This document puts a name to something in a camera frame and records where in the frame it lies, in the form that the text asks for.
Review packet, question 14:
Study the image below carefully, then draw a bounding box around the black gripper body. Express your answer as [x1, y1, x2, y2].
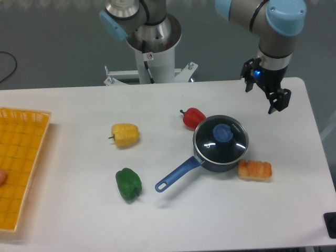
[252, 57, 287, 95]

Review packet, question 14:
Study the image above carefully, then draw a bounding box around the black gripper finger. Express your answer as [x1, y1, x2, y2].
[267, 88, 291, 114]
[241, 58, 260, 92]

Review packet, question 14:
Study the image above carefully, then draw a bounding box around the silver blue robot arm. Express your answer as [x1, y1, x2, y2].
[99, 1, 307, 112]

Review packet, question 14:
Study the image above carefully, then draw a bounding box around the glass lid blue knob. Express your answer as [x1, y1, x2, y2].
[194, 115, 249, 164]

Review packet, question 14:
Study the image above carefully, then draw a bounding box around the red bell pepper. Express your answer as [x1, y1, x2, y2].
[180, 108, 206, 130]

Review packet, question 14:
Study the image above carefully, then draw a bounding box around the orange shrimp sushi piece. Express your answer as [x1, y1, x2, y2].
[238, 159, 272, 181]

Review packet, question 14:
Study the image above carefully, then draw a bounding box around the black round table fixture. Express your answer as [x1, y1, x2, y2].
[323, 212, 336, 239]

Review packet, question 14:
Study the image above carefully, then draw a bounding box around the yellow bell pepper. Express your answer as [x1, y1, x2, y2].
[110, 123, 140, 148]

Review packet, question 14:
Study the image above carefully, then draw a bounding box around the green bell pepper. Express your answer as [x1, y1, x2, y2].
[115, 167, 142, 202]

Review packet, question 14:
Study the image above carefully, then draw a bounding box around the yellow woven basket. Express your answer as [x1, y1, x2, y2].
[1, 107, 51, 233]

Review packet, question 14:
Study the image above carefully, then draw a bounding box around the blue saucepan with handle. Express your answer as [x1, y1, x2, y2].
[154, 114, 249, 194]

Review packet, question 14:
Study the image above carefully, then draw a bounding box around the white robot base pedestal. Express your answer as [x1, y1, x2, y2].
[104, 14, 198, 86]

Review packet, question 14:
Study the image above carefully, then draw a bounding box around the black cable on floor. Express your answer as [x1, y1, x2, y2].
[0, 51, 18, 83]

